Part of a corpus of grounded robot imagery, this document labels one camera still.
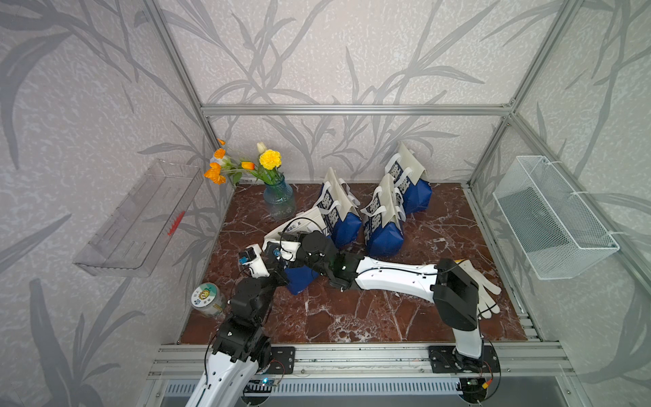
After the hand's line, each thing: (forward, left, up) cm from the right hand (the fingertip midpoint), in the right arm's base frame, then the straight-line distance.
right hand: (281, 231), depth 74 cm
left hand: (-5, -1, -5) cm, 7 cm away
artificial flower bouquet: (+28, +26, +1) cm, 38 cm away
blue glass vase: (+24, +7, -14) cm, 29 cm away
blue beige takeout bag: (-8, -3, -15) cm, 17 cm away
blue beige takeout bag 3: (+8, -32, -6) cm, 33 cm away
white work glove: (-13, -67, -25) cm, 72 cm away
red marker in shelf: (-2, +27, +7) cm, 28 cm away
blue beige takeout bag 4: (+27, -45, -6) cm, 53 cm away
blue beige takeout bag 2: (+11, -17, -6) cm, 21 cm away
